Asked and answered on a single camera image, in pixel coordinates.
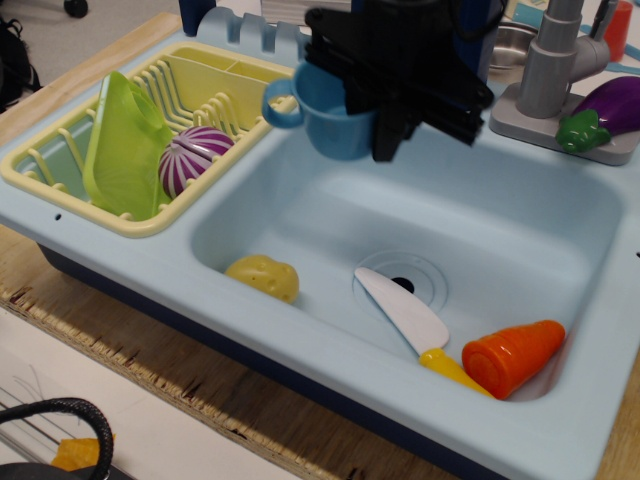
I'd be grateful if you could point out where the orange toy carrot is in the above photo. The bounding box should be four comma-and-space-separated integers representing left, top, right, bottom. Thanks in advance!
462, 319, 566, 400

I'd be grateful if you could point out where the black bag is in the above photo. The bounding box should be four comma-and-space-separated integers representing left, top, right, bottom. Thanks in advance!
1, 19, 42, 113

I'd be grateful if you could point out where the green plastic plate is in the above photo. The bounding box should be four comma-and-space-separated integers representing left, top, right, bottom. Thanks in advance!
83, 71, 173, 221

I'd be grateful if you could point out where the yellow dish drying rack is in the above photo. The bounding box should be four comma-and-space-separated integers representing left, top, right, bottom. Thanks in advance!
1, 42, 293, 238

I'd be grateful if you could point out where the blue plastic cup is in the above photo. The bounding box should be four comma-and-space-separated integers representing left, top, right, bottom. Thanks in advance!
262, 62, 377, 160

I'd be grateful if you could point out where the black chair caster wheel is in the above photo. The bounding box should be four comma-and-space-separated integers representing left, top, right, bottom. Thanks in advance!
63, 0, 89, 19

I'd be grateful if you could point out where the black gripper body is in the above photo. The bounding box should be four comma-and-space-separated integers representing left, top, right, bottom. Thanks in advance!
305, 1, 494, 145

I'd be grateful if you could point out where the silver metal bowl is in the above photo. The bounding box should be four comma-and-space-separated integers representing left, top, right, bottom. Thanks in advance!
490, 22, 538, 71

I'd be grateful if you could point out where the black braided cable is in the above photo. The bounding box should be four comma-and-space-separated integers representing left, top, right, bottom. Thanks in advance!
0, 397, 115, 480

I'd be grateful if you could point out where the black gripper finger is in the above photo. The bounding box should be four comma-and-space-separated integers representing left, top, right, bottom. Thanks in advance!
372, 102, 422, 162
343, 75, 385, 115

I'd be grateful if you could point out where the yellow toy potato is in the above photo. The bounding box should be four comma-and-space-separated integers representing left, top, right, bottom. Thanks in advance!
225, 255, 300, 304

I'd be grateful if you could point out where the yellow tape piece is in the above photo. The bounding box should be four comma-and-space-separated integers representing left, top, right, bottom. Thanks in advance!
50, 438, 113, 472

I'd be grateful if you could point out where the white toy knife yellow handle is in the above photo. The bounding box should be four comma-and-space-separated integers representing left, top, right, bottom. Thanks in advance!
354, 267, 492, 398

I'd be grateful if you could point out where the purple striped toy onion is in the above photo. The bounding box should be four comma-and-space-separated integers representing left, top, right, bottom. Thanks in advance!
158, 126, 235, 199

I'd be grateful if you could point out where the purple toy eggplant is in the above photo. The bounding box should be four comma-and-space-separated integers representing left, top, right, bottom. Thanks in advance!
555, 76, 639, 153

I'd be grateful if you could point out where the light blue toy sink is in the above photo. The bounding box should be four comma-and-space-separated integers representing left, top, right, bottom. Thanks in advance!
1, 14, 639, 479

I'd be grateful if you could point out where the grey toy faucet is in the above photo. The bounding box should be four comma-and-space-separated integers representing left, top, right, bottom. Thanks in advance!
489, 1, 639, 166

